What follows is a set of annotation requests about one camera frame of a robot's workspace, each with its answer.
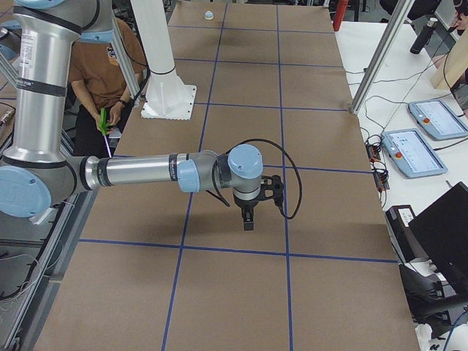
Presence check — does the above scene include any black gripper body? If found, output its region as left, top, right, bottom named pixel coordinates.
left=234, top=197, right=259, bottom=216

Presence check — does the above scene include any black box with label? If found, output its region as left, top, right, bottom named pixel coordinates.
left=385, top=205, right=426, bottom=262

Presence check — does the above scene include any person in brown shirt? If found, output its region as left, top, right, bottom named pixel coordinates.
left=67, top=15, right=149, bottom=157

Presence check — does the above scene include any far blue teach pendant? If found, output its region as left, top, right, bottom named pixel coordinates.
left=408, top=99, right=467, bottom=140

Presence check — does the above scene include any black water bottle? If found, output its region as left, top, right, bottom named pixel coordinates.
left=409, top=18, right=439, bottom=54

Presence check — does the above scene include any black monitor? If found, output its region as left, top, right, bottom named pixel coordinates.
left=409, top=181, right=467, bottom=294

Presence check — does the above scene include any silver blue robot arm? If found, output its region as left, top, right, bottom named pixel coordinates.
left=1, top=1, right=266, bottom=230

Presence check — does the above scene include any white pedestal column base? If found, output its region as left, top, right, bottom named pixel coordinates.
left=131, top=0, right=197, bottom=121

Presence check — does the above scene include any blue teach pendant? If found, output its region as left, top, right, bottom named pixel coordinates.
left=408, top=99, right=467, bottom=140
left=381, top=129, right=448, bottom=178

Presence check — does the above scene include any near blue teach pendant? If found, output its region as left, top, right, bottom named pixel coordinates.
left=381, top=129, right=448, bottom=178

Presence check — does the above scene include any aluminium frame post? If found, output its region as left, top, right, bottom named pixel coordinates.
left=350, top=0, right=415, bottom=115

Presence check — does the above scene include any green handheld tool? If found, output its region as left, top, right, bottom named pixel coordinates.
left=98, top=108, right=113, bottom=136

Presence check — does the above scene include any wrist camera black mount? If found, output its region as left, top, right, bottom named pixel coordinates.
left=257, top=175, right=284, bottom=208

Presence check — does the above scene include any red cylinder bottle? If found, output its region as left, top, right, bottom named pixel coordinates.
left=333, top=0, right=349, bottom=31

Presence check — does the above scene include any brown paper table cover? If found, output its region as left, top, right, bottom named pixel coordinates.
left=35, top=2, right=418, bottom=350

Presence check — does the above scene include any blue service bell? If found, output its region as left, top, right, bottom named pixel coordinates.
left=204, top=11, right=214, bottom=20

